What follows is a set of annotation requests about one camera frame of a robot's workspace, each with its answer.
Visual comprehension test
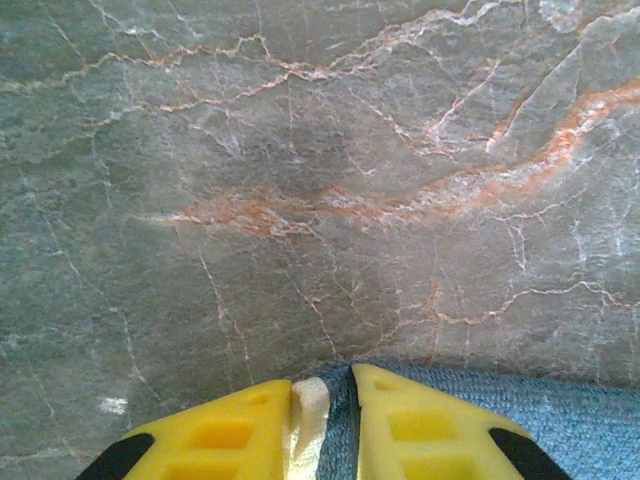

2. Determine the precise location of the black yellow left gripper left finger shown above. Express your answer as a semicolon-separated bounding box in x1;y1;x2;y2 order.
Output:
74;378;294;480

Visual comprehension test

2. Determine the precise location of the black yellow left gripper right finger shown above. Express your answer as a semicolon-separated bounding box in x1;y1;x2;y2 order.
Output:
351;363;571;480

